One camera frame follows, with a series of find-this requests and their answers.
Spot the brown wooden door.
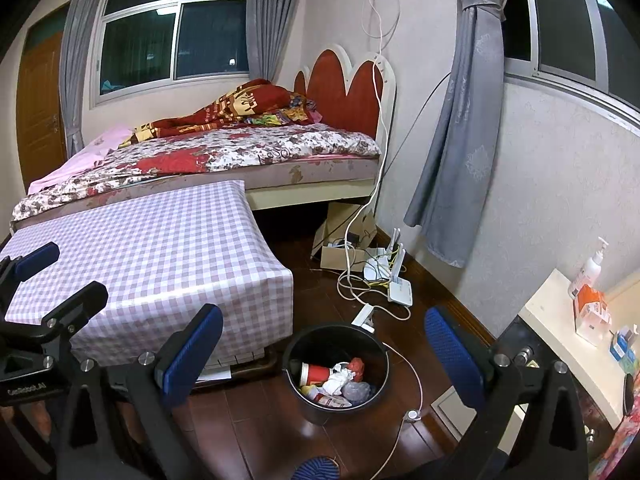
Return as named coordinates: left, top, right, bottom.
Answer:
left=15, top=2, right=71, bottom=193

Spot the black oval object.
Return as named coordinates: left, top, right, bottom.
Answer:
left=622, top=372, right=638, bottom=418

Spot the white bed frame red headboard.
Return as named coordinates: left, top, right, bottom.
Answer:
left=245, top=44, right=398, bottom=213

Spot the bed with floral blanket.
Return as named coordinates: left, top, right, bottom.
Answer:
left=11, top=124, right=383, bottom=223

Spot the floral pink cloth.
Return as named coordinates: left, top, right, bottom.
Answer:
left=590, top=400, right=640, bottom=480

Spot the red paper cup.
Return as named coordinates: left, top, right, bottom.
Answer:
left=299, top=361, right=333, bottom=388

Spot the black trash bin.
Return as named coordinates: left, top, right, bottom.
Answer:
left=281, top=324, right=391, bottom=426

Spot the pink checkered tablecloth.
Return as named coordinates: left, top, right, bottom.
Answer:
left=0, top=180, right=295, bottom=368

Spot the white router with cables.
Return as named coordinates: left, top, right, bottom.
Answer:
left=337, top=0, right=401, bottom=311

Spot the worn pink mattress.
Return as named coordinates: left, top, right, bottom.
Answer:
left=12, top=152, right=381, bottom=223

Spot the red printed blanket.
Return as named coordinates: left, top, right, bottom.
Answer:
left=120, top=78, right=323, bottom=142

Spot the white pump bottle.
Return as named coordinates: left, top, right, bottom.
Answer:
left=567, top=236, right=610, bottom=301

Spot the dark wooden table base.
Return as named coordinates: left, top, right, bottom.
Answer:
left=190, top=345, right=288, bottom=391

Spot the clear plastic bag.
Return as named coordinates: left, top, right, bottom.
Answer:
left=342, top=380, right=376, bottom=406

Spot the cardboard box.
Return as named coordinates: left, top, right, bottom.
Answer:
left=311, top=202, right=378, bottom=273

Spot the pink blanket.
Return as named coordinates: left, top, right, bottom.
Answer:
left=27, top=126, right=133, bottom=195

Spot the flat white router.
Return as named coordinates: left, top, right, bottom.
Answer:
left=387, top=280, right=413, bottom=307

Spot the white red wrapper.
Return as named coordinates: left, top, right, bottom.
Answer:
left=307, top=390, right=353, bottom=408

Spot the paper napkin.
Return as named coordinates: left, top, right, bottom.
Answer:
left=320, top=361, right=353, bottom=396

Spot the white framed window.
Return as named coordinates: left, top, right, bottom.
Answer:
left=502, top=0, right=640, bottom=121
left=90, top=0, right=253, bottom=106

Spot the orange white box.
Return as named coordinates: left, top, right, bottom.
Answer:
left=572, top=284, right=612, bottom=346

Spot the grey curtain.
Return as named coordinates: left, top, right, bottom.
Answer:
left=60, top=0, right=116, bottom=158
left=245, top=0, right=311, bottom=93
left=404, top=0, right=516, bottom=268

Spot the white cabinet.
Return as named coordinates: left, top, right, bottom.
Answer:
left=430, top=267, right=640, bottom=461

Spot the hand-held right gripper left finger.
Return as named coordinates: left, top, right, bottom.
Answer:
left=55, top=304, right=224, bottom=480

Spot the blue striped slipper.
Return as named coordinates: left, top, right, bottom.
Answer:
left=291, top=455, right=342, bottom=480

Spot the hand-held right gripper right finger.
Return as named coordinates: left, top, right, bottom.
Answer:
left=424, top=306, right=591, bottom=480

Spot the thin white cable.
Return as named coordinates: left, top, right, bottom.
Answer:
left=367, top=342, right=426, bottom=480

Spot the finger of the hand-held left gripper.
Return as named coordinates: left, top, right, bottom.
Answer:
left=0, top=241, right=61, bottom=291
left=30, top=280, right=109, bottom=346

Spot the white router with antennas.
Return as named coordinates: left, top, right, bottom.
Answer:
left=362, top=227, right=407, bottom=283

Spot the blue white small box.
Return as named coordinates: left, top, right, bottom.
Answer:
left=609, top=325, right=640, bottom=363

